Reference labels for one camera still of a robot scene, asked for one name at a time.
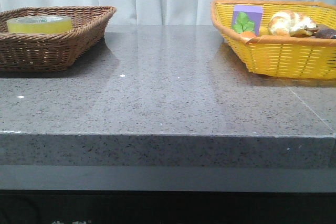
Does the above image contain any yellow tape roll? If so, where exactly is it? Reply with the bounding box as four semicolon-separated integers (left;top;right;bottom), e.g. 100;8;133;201
6;15;72;34

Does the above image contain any orange toy carrot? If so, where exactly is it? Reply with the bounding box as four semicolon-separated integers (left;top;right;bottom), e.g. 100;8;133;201
232;12;257;38

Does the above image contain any purple cube block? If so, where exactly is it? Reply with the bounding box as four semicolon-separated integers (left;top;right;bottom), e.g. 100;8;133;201
231;4;263;36

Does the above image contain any light croissant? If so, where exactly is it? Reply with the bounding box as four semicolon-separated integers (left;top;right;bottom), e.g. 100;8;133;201
268;10;318;37

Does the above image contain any yellow woven basket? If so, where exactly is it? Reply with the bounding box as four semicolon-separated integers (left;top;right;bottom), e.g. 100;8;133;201
211;0;335;79

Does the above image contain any brown wicker basket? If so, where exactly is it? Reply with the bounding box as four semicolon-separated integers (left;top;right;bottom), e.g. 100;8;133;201
1;6;117;72

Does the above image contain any dark brown pastry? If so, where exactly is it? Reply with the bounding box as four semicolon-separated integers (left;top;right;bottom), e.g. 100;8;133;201
304;24;335;39

